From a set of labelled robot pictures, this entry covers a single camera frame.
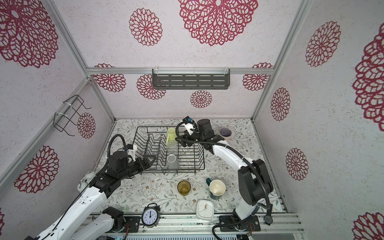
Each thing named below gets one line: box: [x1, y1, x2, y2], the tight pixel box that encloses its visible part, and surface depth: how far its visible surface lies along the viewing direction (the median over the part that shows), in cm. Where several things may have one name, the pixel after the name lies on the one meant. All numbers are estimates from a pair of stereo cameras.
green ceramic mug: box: [166, 127, 177, 146], surface depth 99 cm
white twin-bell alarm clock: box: [77, 171, 97, 193], surface depth 78 cm
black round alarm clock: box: [141, 203, 161, 228], surface depth 76 cm
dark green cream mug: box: [206, 177, 226, 200], surface depth 79 cm
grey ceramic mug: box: [164, 154, 180, 170], surface depth 85 cm
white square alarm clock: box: [196, 199, 215, 222], surface depth 77 cm
